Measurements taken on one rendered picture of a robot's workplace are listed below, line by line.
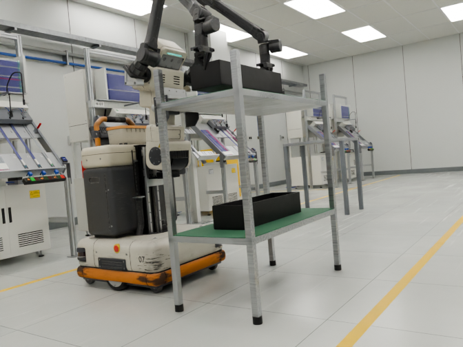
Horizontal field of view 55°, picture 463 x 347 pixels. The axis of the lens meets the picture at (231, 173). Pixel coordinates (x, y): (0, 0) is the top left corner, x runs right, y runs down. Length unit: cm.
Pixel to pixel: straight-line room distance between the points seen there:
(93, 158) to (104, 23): 457
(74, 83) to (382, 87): 815
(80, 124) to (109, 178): 236
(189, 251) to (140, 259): 29
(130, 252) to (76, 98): 275
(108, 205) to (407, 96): 948
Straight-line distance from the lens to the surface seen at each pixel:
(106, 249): 262
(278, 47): 255
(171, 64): 264
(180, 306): 213
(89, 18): 693
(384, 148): 1147
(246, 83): 221
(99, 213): 268
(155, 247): 237
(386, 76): 1155
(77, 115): 494
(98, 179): 267
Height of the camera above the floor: 66
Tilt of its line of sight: 2 degrees down
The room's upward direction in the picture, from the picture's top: 5 degrees counter-clockwise
